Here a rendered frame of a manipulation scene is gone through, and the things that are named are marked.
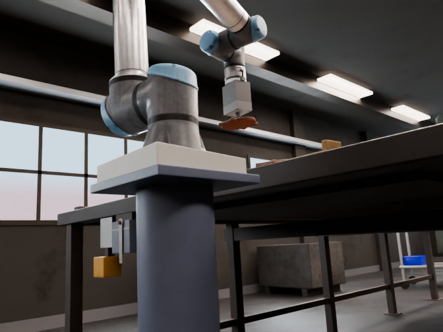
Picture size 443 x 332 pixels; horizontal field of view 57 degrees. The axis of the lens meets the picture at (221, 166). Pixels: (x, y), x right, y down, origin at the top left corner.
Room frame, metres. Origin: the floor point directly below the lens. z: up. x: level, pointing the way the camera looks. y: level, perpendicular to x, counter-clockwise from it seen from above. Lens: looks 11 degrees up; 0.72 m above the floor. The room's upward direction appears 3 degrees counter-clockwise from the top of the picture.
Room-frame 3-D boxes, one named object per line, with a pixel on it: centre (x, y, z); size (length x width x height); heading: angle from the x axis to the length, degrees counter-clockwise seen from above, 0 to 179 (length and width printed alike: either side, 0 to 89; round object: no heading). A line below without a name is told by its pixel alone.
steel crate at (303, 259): (6.05, -1.04, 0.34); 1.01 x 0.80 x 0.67; 43
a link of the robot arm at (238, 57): (1.36, -0.06, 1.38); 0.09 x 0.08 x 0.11; 143
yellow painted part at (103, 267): (1.70, 0.48, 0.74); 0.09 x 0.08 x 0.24; 43
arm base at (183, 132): (0.91, 0.11, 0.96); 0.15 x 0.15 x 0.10
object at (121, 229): (1.57, 0.36, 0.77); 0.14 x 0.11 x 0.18; 43
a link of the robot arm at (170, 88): (0.92, 0.11, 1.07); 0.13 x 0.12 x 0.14; 53
